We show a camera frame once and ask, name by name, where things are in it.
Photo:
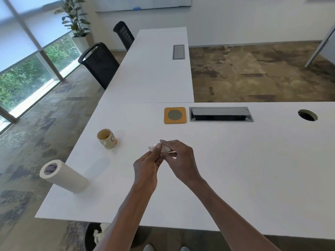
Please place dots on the person's right hand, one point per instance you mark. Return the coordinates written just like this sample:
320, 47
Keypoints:
184, 164

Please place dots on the person's left hand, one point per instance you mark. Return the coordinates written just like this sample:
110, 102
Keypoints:
146, 169

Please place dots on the white paper towel sheet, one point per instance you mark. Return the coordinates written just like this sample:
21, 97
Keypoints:
165, 148

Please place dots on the cream coffee mug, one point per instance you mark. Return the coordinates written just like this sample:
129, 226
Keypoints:
108, 143

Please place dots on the square wooden coaster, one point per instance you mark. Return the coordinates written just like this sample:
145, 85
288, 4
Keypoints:
167, 121

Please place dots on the white paper towel roll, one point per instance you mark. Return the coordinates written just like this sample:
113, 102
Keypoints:
70, 180

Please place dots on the person's left forearm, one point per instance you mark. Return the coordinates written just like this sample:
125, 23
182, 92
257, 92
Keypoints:
125, 219

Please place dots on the person's right forearm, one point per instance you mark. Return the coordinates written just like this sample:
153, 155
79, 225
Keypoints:
230, 219

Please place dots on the person's left grey shoe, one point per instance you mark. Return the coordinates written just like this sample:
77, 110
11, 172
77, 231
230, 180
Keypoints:
148, 248

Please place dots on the person's grey shoe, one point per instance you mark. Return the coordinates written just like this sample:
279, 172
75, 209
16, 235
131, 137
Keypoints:
185, 249
148, 248

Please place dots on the person's right grey shoe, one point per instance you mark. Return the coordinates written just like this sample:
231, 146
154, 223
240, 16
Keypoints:
185, 249

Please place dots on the large white table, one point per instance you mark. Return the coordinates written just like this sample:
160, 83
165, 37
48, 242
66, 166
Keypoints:
248, 167

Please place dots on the crumpled white papers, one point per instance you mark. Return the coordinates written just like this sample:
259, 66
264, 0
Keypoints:
99, 235

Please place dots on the black waste bin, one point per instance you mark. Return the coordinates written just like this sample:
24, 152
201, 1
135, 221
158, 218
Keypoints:
89, 237

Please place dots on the narrow white table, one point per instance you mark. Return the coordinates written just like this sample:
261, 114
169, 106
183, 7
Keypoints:
151, 75

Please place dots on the black mesh office chair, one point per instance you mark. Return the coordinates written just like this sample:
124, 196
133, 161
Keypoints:
102, 65
125, 33

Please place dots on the white planter pot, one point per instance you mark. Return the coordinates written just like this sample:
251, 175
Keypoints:
81, 44

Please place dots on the green leafy plant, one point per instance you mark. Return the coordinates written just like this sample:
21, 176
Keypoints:
74, 18

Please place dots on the glass window wall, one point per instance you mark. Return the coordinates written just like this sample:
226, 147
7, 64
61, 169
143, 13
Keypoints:
15, 83

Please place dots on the white wall board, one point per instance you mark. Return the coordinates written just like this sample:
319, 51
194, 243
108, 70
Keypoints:
144, 2

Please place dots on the white slanted post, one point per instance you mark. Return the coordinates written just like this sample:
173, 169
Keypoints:
319, 47

